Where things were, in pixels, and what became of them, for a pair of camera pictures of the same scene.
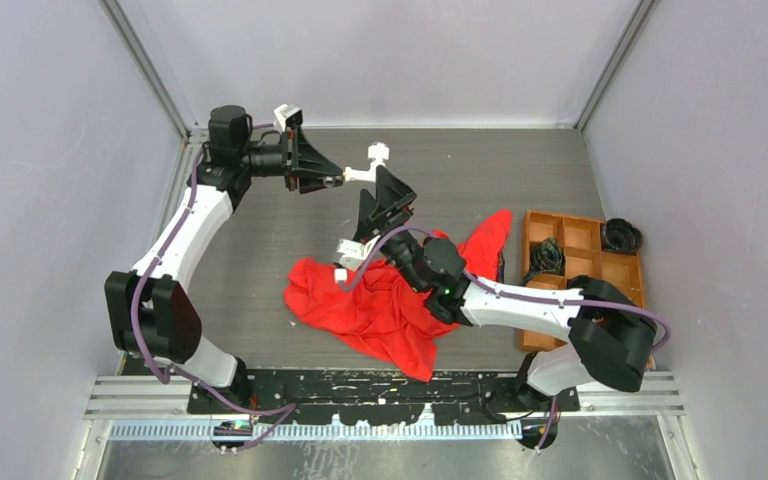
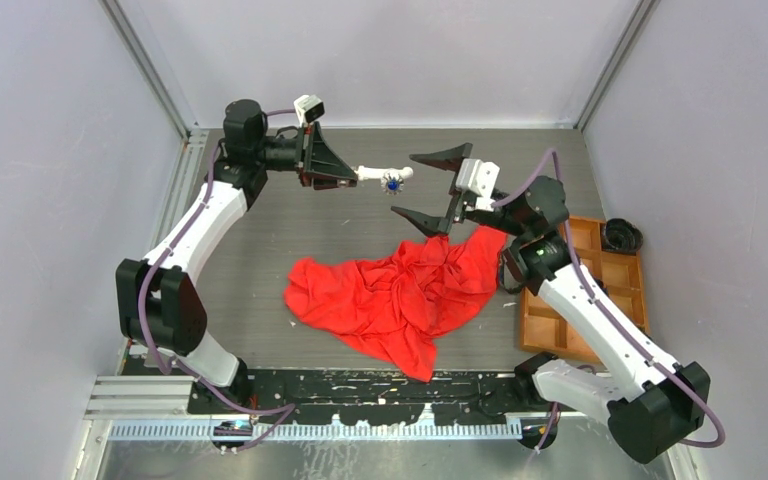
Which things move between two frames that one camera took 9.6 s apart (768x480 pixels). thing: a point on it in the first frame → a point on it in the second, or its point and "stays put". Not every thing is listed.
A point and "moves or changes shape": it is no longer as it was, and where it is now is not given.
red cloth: x=379 y=306 stays put
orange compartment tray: x=586 y=255 stays put
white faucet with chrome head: x=377 y=153 moves or changes shape
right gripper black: x=393 y=194 → x=447 y=159
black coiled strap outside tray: x=619 y=235 stays put
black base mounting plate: x=384 y=397 stays put
